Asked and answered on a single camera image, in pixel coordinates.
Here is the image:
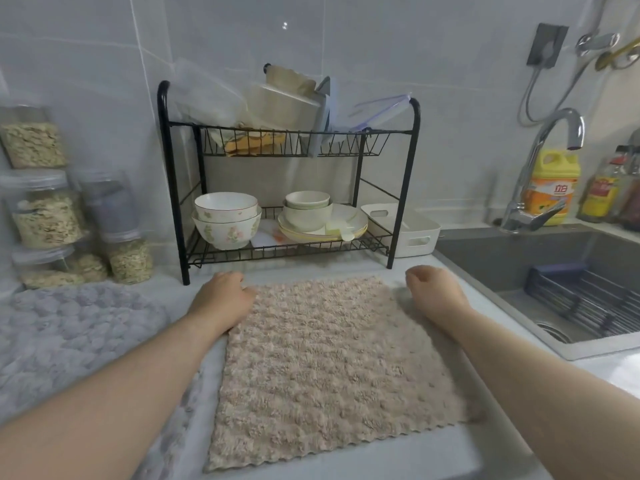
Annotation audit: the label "white plastic basket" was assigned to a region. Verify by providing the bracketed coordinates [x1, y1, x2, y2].
[361, 203, 442, 259]

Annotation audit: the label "yellow detergent bottle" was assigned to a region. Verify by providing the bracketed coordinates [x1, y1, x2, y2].
[522, 148, 582, 227]

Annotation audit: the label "black wall socket with plug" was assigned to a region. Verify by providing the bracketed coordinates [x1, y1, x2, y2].
[526, 23, 570, 69]

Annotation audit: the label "yellow label sauce bottle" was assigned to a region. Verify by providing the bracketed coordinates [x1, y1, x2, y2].
[577, 146, 632, 224]

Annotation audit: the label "yellow gas hose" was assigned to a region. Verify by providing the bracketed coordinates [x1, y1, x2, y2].
[595, 37, 640, 72]

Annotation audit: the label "grey plastic lid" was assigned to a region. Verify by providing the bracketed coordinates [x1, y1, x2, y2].
[309, 77, 332, 158]

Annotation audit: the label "blue sink drain rack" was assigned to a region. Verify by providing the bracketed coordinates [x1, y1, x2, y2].
[525, 263, 640, 339]

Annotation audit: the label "yellow dish cloth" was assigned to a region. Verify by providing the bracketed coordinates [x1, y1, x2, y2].
[223, 132, 287, 157]

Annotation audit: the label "chrome water valve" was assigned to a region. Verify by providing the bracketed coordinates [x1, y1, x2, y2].
[575, 32, 621, 57]

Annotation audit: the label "person's left forearm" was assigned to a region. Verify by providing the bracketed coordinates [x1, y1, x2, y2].
[0, 314, 233, 480]

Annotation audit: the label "person's right hand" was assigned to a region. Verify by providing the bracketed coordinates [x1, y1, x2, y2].
[405, 265, 476, 328]

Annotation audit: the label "black wire dish rack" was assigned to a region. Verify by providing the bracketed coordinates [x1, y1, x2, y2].
[157, 80, 422, 287]

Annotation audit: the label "chrome faucet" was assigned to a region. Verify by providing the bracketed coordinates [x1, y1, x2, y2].
[499, 108, 586, 234]

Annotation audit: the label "blue rimmed container lid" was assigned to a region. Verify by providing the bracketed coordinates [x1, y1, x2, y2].
[332, 93, 412, 133]

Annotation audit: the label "pale green rice paddle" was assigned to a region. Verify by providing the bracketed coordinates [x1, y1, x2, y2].
[325, 222, 361, 241]

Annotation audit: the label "beige checked towel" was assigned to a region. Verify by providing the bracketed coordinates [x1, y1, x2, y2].
[203, 277, 486, 473]

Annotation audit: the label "tan lid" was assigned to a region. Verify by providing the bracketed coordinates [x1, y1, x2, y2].
[263, 64, 317, 95]

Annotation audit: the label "pile of fluffy cloths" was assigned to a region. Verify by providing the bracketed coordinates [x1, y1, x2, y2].
[0, 283, 206, 480]

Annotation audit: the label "short clear plastic jar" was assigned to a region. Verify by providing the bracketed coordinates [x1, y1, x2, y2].
[12, 243, 109, 291]

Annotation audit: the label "small white bowl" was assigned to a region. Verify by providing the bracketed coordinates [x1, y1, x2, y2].
[284, 190, 331, 211]
[282, 199, 335, 233]

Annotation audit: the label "small bowls on plates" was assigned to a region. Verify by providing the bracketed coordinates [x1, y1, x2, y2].
[277, 227, 371, 244]

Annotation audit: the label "group of condiment bottles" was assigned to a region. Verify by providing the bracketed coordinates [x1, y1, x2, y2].
[617, 164, 640, 233]

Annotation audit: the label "small clear jar of oats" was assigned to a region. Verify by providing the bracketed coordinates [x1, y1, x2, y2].
[102, 233, 155, 285]

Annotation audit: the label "grey kitchen sink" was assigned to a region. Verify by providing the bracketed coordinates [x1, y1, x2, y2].
[432, 229, 640, 361]

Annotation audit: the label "clear plastic food container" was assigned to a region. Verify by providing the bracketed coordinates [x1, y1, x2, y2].
[169, 59, 249, 128]

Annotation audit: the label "clear jar grey contents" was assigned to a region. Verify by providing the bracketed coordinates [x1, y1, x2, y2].
[77, 169, 141, 241]

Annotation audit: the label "person's right forearm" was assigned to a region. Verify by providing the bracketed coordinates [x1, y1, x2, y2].
[445, 307, 640, 480]

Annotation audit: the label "grey power cable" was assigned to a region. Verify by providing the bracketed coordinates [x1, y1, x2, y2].
[517, 64, 591, 128]

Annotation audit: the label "person's left hand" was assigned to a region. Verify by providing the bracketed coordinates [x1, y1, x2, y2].
[185, 272, 259, 341]

